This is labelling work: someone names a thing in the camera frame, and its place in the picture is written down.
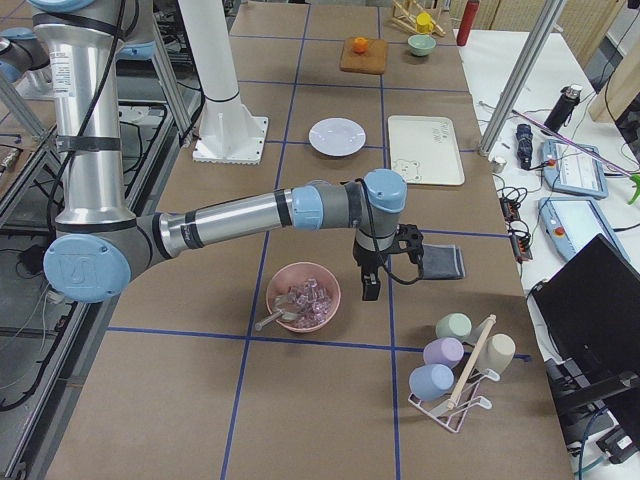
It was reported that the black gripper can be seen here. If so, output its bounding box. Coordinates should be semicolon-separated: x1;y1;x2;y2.
353;242;400;301

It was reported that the white round plate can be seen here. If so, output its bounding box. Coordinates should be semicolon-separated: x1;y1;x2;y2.
308;117;366;157

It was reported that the orange fruit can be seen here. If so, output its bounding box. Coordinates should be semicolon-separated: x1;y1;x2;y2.
351;36;369;55

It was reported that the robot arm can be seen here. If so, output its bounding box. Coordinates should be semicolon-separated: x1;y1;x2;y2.
32;1;414;303

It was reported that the cream bear tray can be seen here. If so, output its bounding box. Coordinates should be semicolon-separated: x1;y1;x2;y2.
387;115;465;186

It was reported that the brown wooden tray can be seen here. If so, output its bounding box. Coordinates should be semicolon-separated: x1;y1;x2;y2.
339;37;388;75

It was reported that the pink bowl with ice cubes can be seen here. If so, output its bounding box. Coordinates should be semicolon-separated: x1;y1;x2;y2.
266;262;341;333

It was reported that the folded grey cloth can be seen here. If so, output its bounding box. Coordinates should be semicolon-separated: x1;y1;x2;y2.
421;244;466;280

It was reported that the metal scoop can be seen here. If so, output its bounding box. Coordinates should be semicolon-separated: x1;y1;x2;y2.
254;295;303;331

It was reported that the green pastel cup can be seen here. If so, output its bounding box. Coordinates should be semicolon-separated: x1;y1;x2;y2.
435;312;472;342

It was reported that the purple pastel cup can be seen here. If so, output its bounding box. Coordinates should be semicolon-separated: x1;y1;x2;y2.
423;337;464;369

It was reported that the blue pastel cup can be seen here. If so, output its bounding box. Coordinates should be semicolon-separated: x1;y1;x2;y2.
409;364;455;401

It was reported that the beige pastel cup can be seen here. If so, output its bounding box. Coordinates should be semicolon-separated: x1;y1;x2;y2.
476;333;516;375

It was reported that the small metal cylinder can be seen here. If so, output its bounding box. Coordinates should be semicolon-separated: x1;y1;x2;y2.
490;156;507;174

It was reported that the near blue teach pendant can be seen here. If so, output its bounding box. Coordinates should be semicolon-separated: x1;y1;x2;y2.
538;196;629;261

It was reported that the blue teach pendant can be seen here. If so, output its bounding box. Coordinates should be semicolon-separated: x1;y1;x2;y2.
538;196;629;261
542;139;609;199

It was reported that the folded dark blue umbrella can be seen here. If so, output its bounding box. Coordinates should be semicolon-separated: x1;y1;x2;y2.
516;123;533;170

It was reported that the black laptop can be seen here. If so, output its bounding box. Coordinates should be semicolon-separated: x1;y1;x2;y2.
531;233;640;396

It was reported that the far blue teach pendant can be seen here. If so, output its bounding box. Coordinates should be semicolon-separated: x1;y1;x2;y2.
542;139;609;199

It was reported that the green ceramic bowl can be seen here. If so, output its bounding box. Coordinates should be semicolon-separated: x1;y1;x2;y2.
407;34;437;57

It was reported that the black water bottle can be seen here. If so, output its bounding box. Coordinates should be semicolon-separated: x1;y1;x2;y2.
544;84;583;132

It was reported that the yellow cup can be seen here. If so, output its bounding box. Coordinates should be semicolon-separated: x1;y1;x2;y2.
415;12;435;34

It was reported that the wooden cup rack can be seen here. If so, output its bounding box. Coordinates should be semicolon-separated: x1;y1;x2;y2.
391;0;446;38

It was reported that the red bottle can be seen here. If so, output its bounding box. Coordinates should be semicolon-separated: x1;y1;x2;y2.
456;0;480;47

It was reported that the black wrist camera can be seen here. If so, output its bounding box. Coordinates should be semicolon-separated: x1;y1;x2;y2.
394;224;424;264

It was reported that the white wire cup rack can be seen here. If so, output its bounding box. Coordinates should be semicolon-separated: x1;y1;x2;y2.
408;314;500;433

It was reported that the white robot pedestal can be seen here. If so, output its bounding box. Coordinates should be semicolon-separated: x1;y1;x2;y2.
179;0;269;165

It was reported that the aluminium frame post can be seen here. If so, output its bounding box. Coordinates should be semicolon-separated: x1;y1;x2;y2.
478;0;567;157

